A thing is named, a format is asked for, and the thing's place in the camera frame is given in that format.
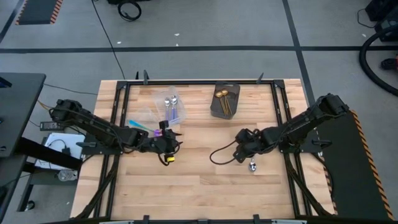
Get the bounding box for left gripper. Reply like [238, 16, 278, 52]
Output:
[146, 131, 184, 154]

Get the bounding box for gold spoon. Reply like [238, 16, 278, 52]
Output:
[221, 88, 233, 115]
[215, 90, 228, 116]

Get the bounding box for dark grey plastic container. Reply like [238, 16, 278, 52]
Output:
[210, 80, 241, 120]

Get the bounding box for large clear plastic container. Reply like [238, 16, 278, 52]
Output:
[151, 85, 188, 128]

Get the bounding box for large black hazard-striped mat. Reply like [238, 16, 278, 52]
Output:
[312, 109, 395, 222]

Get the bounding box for clear water bottle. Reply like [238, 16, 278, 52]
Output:
[57, 169, 78, 182]

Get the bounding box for white board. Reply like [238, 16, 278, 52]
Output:
[34, 131, 86, 171]

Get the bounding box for black metal beam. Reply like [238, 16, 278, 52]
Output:
[15, 136, 82, 171]

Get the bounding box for black desk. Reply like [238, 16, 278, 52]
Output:
[0, 72, 47, 159]

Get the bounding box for small black device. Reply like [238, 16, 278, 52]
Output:
[380, 57, 398, 71]

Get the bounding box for black rolling stand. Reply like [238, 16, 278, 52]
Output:
[0, 154, 78, 224]

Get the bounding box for black equipment boxes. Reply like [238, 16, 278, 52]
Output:
[364, 0, 398, 43]

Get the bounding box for small black hazard-striped mat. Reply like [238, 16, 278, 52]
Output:
[14, 0, 63, 26]

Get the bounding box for black cable with yellow tag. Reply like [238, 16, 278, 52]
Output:
[157, 151, 177, 166]

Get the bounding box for black looping cable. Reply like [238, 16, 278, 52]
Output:
[209, 139, 238, 166]

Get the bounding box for black aluminium table frame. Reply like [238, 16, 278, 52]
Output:
[74, 70, 335, 222]

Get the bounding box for short thin floor cable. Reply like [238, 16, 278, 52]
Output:
[42, 82, 99, 96]

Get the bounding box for long thin floor cable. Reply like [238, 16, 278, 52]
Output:
[90, 0, 126, 80]

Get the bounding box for coiled black cable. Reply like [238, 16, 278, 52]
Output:
[116, 1, 142, 22]

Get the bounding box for thick black hose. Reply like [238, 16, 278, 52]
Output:
[358, 24, 398, 97]

